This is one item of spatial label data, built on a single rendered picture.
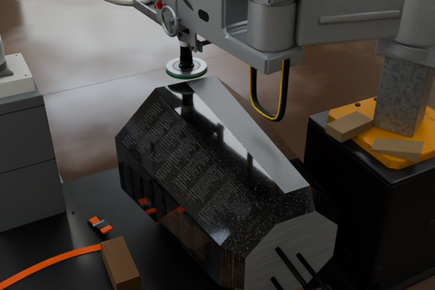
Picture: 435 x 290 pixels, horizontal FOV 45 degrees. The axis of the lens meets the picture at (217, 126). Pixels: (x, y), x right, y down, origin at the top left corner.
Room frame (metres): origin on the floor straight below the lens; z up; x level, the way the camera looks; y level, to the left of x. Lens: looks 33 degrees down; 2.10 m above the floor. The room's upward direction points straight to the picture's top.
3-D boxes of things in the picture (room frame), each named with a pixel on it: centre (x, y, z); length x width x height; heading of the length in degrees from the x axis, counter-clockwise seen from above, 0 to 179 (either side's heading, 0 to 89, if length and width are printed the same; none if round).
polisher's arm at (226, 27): (2.17, -0.05, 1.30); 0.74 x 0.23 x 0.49; 35
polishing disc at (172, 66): (2.50, 0.16, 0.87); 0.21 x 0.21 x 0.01
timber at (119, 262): (1.85, 0.49, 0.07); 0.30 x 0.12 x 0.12; 25
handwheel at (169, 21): (2.33, 0.19, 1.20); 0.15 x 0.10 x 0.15; 35
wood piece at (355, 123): (2.02, -0.60, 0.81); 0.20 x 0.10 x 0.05; 125
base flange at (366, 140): (2.09, -0.85, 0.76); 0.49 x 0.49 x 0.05; 27
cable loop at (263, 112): (1.95, -0.21, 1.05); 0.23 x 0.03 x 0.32; 35
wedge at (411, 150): (1.86, -0.78, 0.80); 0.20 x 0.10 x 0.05; 64
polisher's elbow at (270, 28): (1.96, -0.21, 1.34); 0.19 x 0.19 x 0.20
